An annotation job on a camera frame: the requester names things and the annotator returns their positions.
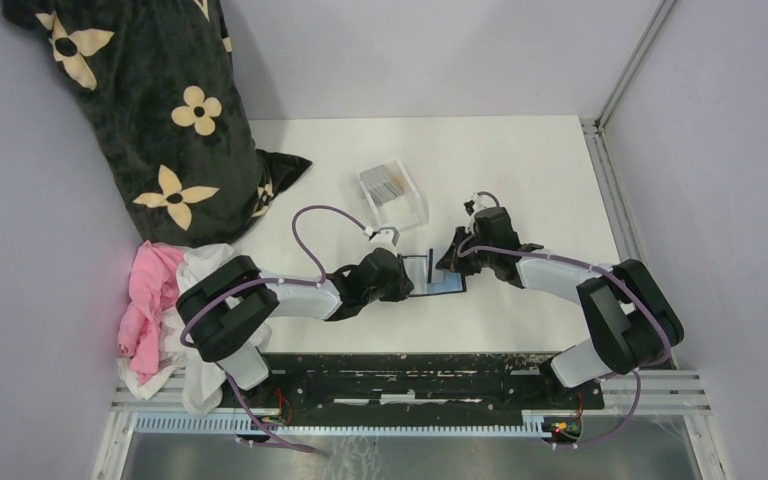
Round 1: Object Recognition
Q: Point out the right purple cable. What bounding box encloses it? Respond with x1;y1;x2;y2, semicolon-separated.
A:
456;190;673;450

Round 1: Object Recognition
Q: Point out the white cloth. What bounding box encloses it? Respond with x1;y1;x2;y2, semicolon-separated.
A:
117;243;238;417

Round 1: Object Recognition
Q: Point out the aluminium frame rail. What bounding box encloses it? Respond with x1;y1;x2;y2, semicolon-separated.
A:
581;1;730;479

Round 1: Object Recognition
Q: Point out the black floral plush blanket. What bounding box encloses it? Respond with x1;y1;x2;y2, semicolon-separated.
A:
1;1;311;248

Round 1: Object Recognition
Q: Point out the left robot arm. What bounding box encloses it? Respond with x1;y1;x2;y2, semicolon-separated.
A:
176;247;414;407

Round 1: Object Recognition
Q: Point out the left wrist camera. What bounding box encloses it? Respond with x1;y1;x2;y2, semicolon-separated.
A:
366;227;400;254

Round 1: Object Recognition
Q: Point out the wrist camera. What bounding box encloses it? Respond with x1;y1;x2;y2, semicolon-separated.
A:
366;227;400;254
464;197;495;218

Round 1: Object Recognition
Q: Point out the pink cloth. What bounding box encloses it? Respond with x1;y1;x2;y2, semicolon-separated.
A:
117;241;185;384

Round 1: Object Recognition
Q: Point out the purple cable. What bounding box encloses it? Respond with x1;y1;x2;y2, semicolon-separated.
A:
456;190;673;450
179;204;375;455

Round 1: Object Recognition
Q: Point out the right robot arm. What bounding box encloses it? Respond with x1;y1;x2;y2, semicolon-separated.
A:
436;200;685;408

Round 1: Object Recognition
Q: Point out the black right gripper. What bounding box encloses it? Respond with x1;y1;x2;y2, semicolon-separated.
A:
436;226;495;276

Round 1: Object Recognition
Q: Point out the clear plastic card box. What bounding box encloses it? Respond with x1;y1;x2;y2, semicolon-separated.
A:
356;158;428;231

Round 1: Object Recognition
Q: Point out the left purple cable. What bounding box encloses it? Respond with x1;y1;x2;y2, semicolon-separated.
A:
179;204;375;455

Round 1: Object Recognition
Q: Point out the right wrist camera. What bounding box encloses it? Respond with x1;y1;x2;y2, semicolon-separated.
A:
464;197;495;218

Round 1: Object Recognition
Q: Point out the slotted cable duct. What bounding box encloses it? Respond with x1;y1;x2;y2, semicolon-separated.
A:
133;413;548;439

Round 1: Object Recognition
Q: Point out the stack of grey cards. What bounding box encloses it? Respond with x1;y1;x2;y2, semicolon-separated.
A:
359;165;405;205

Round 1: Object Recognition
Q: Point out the black card holder wallet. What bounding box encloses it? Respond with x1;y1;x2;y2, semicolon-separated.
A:
402;248;467;297

